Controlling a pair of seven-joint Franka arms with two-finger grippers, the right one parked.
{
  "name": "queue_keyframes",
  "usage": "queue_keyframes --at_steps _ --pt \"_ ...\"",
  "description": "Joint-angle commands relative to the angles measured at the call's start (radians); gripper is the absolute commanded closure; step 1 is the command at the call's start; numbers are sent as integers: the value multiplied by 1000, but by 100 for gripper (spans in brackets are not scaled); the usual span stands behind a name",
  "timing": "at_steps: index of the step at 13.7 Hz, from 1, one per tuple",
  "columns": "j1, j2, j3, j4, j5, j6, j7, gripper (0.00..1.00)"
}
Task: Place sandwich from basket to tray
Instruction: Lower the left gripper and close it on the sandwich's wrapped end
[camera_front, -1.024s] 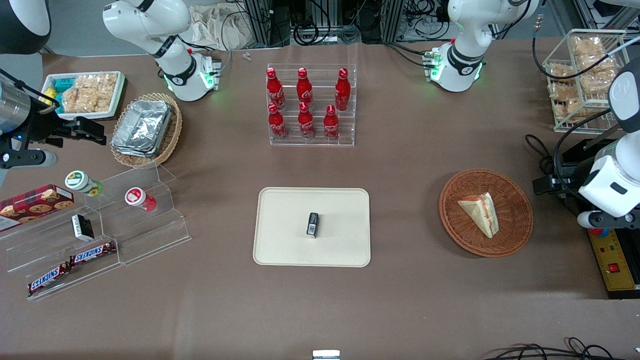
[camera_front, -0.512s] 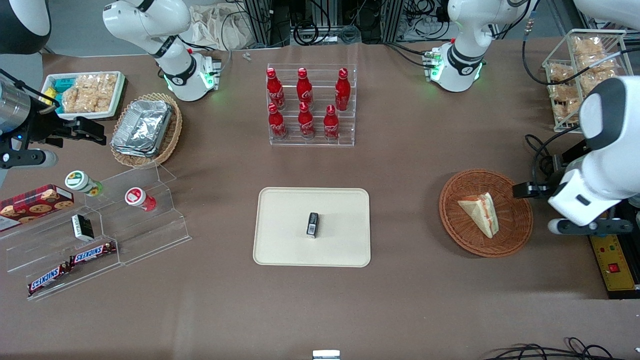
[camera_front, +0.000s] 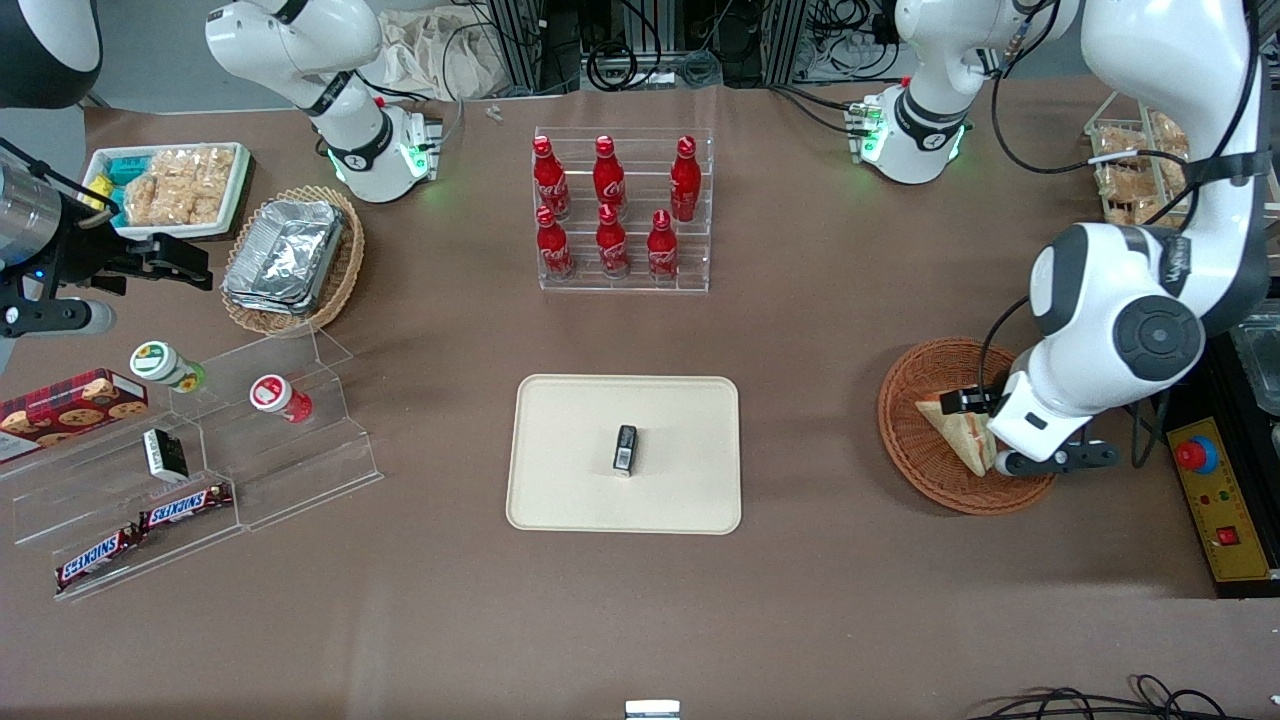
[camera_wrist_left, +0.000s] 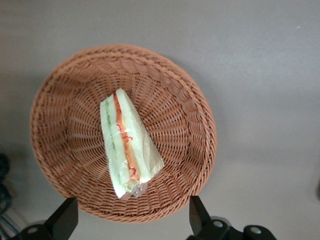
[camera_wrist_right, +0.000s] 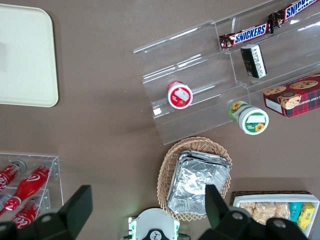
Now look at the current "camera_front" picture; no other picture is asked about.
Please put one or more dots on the red strawberry lid cup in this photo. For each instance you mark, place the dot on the red strawberry lid cup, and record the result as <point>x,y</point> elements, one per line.
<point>275,396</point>

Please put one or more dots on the red tartan cookie box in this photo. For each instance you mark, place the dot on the red tartan cookie box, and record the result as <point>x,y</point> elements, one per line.
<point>70,410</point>

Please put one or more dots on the rice cracker packet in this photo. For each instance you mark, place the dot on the rice cracker packet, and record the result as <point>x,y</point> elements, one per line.
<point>145,195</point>
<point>182,185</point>
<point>218,180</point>

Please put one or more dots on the grey white device edge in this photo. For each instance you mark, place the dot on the grey white device edge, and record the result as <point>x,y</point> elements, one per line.
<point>652,711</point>

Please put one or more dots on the red emergency stop button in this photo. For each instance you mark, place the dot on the red emergency stop button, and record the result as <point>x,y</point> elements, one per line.
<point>1197,455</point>

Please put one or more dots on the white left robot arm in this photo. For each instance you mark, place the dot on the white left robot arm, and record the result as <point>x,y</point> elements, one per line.
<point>1150,60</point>

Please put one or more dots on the yellow snack packet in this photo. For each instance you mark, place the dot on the yellow snack packet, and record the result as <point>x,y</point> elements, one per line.
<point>98,192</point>

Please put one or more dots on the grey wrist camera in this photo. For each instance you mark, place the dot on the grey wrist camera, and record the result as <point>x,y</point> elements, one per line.
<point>1060,458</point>
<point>60,318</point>

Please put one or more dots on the black white small box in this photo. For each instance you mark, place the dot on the black white small box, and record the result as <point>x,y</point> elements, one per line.
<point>165,455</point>

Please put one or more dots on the stacked aluminium foil trays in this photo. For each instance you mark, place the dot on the stacked aluminium foil trays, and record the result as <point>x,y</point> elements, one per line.
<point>285,255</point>

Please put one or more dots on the clear acrylic step riser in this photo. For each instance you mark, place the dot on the clear acrylic step riser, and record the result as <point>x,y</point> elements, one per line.
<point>320,470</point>
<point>60,500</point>

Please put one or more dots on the yellow black control box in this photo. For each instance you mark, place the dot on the yellow black control box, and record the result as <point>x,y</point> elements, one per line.
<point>1235,560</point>

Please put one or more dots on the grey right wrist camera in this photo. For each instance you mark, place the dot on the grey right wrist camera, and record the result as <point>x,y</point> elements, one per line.
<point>60,318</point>

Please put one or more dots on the red cola bottle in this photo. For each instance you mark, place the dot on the red cola bottle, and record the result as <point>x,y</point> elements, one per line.
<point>547,180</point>
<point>553,248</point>
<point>612,245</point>
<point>662,250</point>
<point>608,178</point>
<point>685,182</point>

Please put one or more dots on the brown wicker basket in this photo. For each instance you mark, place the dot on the brown wicker basket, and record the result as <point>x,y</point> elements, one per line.
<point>920,470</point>

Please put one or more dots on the aluminium frame profile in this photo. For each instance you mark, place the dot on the aluminium frame profile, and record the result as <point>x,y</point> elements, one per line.
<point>525,45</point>

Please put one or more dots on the white rectangular snack container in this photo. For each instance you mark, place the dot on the white rectangular snack container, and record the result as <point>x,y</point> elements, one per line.
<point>170,232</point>

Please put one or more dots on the triangular sandwich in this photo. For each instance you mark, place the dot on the triangular sandwich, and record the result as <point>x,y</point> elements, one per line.
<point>955,435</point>

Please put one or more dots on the beige cloth bag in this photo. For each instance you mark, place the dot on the beige cloth bag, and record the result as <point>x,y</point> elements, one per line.
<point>430,55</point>

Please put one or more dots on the teal snack packet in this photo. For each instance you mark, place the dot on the teal snack packet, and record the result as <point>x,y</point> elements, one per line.
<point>128,168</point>

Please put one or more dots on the clear plastic lidded container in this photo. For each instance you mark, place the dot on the clear plastic lidded container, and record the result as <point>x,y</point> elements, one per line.
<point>1262,360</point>

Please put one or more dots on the beige plastic tray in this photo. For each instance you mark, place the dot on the beige plastic tray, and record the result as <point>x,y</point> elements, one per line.
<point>570,470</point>

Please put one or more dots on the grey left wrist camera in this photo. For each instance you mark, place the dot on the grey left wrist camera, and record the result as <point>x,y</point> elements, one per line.
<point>1060,458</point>

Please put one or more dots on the green sunflower lid cup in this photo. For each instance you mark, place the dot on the green sunflower lid cup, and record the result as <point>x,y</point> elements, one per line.
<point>160,364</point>

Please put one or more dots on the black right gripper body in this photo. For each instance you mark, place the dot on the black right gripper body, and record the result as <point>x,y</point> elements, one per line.
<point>88,256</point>

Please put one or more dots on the clear acrylic bottle rack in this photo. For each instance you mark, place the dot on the clear acrylic bottle rack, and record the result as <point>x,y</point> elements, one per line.
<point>640,275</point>

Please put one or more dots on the light wicker oval basket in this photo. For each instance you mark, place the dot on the light wicker oval basket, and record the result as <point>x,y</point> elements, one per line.
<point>345,270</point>

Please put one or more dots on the Snickers chocolate bar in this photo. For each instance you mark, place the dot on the Snickers chocolate bar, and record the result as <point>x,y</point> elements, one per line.
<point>185,507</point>
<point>95,558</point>

